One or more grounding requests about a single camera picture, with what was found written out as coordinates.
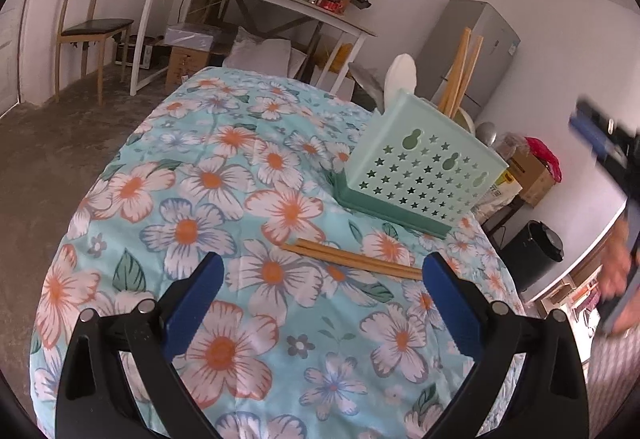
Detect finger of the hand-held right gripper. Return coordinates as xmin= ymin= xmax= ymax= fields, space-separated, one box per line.
xmin=575 ymin=96 xmax=621 ymax=130
xmin=569 ymin=114 xmax=613 ymax=157

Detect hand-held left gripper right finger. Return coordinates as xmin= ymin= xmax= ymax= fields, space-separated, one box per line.
xmin=421 ymin=251 xmax=590 ymax=439

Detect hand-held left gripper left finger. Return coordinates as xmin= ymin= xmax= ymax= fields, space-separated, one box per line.
xmin=54 ymin=251 xmax=226 ymax=439

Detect metal spoon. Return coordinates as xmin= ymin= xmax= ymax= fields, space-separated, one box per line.
xmin=475 ymin=122 xmax=499 ymax=147

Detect green perforated utensil basket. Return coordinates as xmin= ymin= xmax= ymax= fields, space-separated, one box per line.
xmin=327 ymin=89 xmax=510 ymax=240

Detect white rice paddle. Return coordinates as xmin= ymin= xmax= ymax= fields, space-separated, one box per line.
xmin=382 ymin=53 xmax=418 ymax=110

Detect person's right hand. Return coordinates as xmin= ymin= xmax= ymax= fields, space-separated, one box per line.
xmin=597 ymin=214 xmax=640 ymax=335

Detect red plastic bag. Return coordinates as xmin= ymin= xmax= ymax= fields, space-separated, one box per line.
xmin=524 ymin=136 xmax=562 ymax=182

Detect large cardboard box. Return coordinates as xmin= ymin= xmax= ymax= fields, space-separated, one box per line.
xmin=505 ymin=146 xmax=557 ymax=207

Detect white counter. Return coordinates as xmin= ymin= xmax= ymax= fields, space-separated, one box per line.
xmin=525 ymin=196 xmax=631 ymax=305

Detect black trash bin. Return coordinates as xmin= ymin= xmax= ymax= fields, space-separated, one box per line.
xmin=500 ymin=220 xmax=566 ymax=292

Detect white printed sack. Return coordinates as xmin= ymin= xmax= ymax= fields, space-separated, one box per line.
xmin=480 ymin=169 xmax=523 ymax=220

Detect grey refrigerator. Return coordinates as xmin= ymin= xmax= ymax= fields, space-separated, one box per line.
xmin=415 ymin=0 xmax=522 ymax=120

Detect floral blue tablecloth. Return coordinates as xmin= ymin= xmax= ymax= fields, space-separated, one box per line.
xmin=29 ymin=66 xmax=526 ymax=439

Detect white microwave oven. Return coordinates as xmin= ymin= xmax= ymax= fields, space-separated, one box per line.
xmin=116 ymin=42 xmax=153 ymax=70

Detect yellow bag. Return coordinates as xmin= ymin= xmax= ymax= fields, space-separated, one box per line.
xmin=325 ymin=42 xmax=353 ymax=75

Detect white pillows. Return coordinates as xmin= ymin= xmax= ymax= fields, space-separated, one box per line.
xmin=222 ymin=26 xmax=293 ymax=80

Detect plastic-wrapped white box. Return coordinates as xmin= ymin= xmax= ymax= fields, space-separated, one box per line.
xmin=165 ymin=24 xmax=236 ymax=52

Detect wooden chair with dark seat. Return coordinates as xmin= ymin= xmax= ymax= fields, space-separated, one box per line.
xmin=52 ymin=0 xmax=135 ymax=105

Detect brown cardboard box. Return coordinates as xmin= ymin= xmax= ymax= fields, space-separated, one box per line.
xmin=187 ymin=0 xmax=223 ymax=25

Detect white door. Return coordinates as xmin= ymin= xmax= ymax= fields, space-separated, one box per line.
xmin=0 ymin=0 xmax=38 ymax=117

